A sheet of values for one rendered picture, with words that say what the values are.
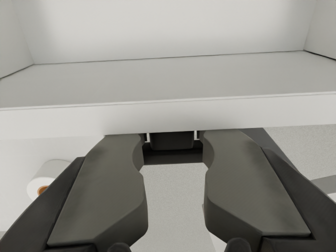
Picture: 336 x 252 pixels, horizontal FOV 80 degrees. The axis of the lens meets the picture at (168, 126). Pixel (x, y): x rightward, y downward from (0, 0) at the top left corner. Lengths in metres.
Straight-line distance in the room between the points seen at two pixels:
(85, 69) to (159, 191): 1.39
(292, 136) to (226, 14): 1.29
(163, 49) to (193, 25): 0.03
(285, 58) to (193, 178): 1.30
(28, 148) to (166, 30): 0.28
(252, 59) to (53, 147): 0.30
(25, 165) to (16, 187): 0.06
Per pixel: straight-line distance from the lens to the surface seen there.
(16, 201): 0.48
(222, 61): 0.16
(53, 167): 0.36
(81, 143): 0.33
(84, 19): 0.19
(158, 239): 1.99
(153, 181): 1.45
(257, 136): 0.69
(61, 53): 0.20
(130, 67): 0.16
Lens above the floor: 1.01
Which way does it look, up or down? 60 degrees down
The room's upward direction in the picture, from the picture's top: 178 degrees clockwise
